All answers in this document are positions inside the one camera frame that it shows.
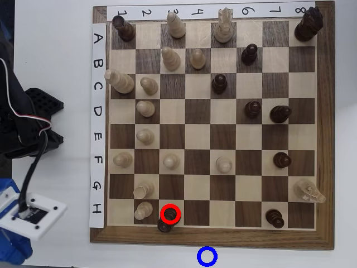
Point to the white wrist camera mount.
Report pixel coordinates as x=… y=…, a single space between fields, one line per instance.
x=44 y=202

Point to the wooden chessboard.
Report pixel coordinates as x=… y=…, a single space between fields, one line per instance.
x=198 y=111

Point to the dark wooden bishop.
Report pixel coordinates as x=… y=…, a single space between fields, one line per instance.
x=279 y=114

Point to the light wooden pawn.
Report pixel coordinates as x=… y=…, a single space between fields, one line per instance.
x=171 y=161
x=145 y=108
x=149 y=86
x=143 y=210
x=144 y=136
x=198 y=60
x=224 y=164

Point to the dark wooden pawn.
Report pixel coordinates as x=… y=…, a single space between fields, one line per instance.
x=249 y=56
x=219 y=83
x=165 y=226
x=274 y=218
x=253 y=109
x=281 y=160

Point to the light pawn row F left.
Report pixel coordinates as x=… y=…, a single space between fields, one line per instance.
x=122 y=159

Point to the light wooden bishop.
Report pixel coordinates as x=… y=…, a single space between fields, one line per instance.
x=170 y=60
x=176 y=28

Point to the white paper strip with numbers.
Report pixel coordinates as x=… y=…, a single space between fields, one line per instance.
x=265 y=11

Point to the black and orange robot arm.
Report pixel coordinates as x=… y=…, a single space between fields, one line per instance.
x=19 y=97

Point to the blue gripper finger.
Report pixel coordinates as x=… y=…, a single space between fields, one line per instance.
x=16 y=241
x=9 y=257

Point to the light wooden rook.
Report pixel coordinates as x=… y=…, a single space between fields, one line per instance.
x=143 y=190

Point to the white paper strip with letters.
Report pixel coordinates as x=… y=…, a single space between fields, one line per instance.
x=97 y=125

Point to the dark wooden queen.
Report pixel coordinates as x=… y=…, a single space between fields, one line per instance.
x=308 y=25

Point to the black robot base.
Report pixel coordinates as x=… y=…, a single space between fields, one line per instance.
x=42 y=102

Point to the dark wooden rook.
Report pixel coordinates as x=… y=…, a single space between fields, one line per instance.
x=125 y=29

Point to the light bishop row C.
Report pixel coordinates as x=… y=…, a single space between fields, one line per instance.
x=121 y=82

